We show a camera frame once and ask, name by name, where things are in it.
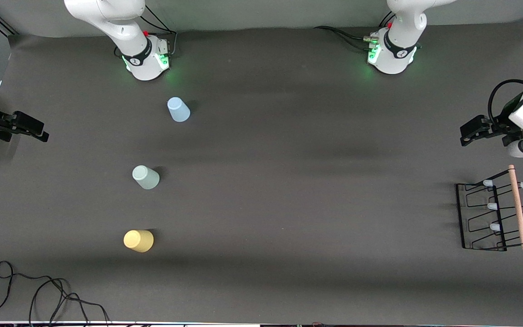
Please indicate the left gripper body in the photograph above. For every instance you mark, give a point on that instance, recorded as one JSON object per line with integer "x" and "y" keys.
{"x": 507, "y": 120}

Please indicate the yellow plastic cup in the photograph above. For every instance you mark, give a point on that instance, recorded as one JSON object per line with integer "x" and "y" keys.
{"x": 139, "y": 241}

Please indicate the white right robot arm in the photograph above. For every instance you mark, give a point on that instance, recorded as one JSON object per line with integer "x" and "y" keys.
{"x": 120, "y": 27}

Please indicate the light blue plastic cup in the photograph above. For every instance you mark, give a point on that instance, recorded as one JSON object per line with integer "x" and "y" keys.
{"x": 178, "y": 110}

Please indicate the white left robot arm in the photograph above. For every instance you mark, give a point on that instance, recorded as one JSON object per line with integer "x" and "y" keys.
{"x": 407, "y": 22}

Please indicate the pale green plastic cup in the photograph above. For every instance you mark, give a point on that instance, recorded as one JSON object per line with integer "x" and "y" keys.
{"x": 145, "y": 177}

